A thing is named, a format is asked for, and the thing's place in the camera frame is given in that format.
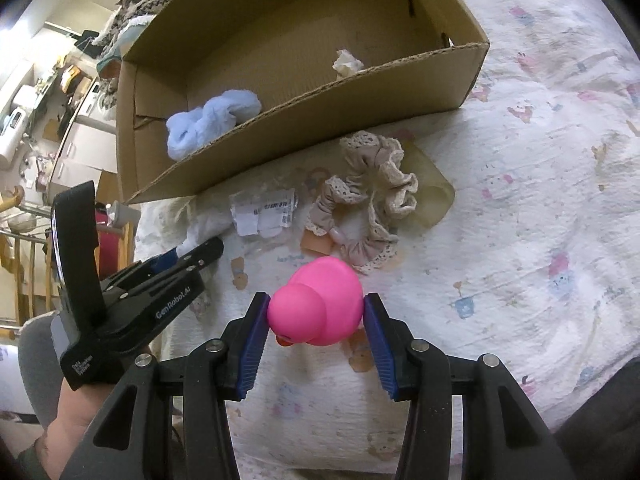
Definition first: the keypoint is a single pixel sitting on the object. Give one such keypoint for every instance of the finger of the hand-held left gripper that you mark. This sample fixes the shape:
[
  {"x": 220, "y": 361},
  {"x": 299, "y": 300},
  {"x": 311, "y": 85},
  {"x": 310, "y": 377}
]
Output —
[
  {"x": 165, "y": 260},
  {"x": 207, "y": 251}
]

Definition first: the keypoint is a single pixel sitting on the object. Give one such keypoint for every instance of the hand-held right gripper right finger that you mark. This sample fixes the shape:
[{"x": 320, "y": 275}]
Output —
[{"x": 380, "y": 350}]

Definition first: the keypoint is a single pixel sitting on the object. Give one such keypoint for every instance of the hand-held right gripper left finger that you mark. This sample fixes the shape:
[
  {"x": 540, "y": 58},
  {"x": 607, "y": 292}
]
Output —
[{"x": 255, "y": 340}]

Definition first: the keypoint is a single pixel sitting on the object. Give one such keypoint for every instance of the white cloth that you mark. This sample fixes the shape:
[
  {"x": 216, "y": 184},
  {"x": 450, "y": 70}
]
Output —
[{"x": 260, "y": 212}]

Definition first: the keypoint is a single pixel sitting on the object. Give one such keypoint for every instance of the pink rubber duck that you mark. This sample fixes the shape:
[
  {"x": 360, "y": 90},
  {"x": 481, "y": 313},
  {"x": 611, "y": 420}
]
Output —
[{"x": 320, "y": 300}]

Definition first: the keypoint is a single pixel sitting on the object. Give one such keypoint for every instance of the brown cardboard box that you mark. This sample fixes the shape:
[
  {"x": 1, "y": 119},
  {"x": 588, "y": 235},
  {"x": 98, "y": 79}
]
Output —
[{"x": 280, "y": 35}]

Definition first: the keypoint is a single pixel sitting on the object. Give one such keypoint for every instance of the person's left forearm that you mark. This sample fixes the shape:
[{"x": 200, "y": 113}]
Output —
[{"x": 70, "y": 425}]

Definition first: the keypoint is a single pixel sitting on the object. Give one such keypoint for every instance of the translucent yellowish soft cup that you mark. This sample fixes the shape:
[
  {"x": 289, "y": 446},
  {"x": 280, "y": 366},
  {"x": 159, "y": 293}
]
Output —
[{"x": 432, "y": 195}]

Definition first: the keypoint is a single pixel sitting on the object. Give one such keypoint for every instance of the wooden chair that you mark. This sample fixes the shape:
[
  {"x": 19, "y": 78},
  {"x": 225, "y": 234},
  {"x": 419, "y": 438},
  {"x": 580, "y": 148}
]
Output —
[{"x": 20, "y": 260}]

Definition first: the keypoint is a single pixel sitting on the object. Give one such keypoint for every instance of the tan card tag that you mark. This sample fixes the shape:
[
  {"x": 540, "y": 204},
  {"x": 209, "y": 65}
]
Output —
[{"x": 316, "y": 245}]

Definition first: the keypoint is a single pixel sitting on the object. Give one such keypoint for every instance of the white cabinet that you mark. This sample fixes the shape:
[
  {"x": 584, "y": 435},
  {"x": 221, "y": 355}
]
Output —
[{"x": 80, "y": 145}]

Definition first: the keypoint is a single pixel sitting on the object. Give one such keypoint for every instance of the light blue fluffy scrunchie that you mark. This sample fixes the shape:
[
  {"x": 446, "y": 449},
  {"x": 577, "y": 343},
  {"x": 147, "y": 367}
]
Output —
[{"x": 200, "y": 125}]

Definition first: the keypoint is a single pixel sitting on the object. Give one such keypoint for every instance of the white appliance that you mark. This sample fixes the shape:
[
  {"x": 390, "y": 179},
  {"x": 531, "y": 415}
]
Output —
[{"x": 12, "y": 135}]

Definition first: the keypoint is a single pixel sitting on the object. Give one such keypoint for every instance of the beige lace scrunchie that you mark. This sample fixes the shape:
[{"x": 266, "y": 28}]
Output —
[{"x": 380, "y": 170}]

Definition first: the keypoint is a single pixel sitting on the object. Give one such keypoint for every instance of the printed white blanket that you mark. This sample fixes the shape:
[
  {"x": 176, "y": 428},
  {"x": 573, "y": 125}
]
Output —
[{"x": 525, "y": 210}]

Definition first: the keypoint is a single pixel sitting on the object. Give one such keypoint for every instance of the crumpled white paper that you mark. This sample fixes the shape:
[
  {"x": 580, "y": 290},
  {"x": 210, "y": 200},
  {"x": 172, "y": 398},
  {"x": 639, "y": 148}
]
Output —
[{"x": 347, "y": 64}]

